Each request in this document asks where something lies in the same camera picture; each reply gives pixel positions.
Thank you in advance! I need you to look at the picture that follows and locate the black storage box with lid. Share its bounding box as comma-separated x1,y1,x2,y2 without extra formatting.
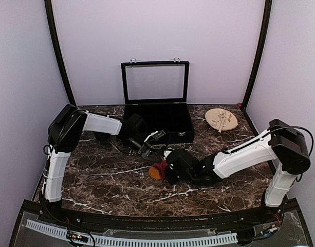
121,60,195,144

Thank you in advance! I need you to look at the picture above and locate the black front rail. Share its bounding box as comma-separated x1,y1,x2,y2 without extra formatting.
44,205,276,232

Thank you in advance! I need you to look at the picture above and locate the left black frame post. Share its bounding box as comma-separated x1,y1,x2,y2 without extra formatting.
44,0,77,106

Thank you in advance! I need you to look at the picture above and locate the white slotted cable duct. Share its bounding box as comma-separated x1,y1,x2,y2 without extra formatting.
25,219,238,246

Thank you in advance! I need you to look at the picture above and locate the maroon orange purple sock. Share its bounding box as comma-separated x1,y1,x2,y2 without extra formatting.
149,161,169,180

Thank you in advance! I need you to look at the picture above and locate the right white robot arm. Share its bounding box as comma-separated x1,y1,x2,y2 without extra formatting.
164,119,312,223

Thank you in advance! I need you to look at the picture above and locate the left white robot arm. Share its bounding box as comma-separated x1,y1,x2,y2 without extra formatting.
42,104,170,203

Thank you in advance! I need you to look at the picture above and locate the dark blue cup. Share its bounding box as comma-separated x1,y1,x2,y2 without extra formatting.
93,132,110,142

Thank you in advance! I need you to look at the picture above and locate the black frame post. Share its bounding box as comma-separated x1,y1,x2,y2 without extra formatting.
242,0,272,111
44,0,77,106

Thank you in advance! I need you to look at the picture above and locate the right black frame post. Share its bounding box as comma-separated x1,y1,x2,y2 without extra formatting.
242,0,272,111

